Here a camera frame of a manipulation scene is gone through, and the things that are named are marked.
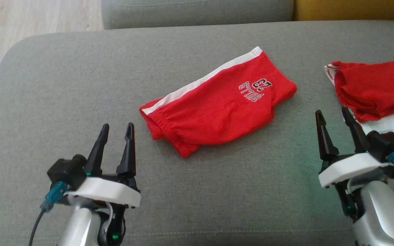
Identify left cable with teal plug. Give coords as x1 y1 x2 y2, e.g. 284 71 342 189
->
29 182 68 246

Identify large yellow sofa cushion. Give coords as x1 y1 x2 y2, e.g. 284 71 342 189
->
293 0 394 22

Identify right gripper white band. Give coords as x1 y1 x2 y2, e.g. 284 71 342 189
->
315 107 392 219

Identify red shorts with white stripe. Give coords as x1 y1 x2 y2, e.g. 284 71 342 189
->
139 46 297 159

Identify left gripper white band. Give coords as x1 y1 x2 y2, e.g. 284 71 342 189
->
64 123 141 246

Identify grey sofa back cushion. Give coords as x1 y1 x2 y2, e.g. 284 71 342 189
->
101 0 295 30

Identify red shirt with white stripes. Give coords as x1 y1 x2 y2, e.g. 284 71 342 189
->
324 58 394 134

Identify grey sofa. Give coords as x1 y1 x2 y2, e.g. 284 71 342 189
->
0 20 394 246

